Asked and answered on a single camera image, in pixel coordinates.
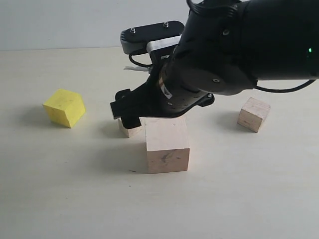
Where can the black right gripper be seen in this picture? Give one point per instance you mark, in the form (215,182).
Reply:
(163,95)

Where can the large wooden cube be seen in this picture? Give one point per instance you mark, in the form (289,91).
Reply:
(167,145)

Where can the yellow cube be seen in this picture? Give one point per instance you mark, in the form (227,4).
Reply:
(64,107)

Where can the medium wooden cube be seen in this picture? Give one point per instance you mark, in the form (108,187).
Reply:
(253,114)

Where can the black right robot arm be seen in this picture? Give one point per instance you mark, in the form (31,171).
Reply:
(224,48)

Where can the small wooden cube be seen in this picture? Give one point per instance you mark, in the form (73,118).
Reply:
(128,132)

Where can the white paper label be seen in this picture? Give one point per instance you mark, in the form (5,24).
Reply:
(137,68)

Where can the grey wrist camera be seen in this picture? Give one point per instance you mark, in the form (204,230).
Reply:
(135,39)

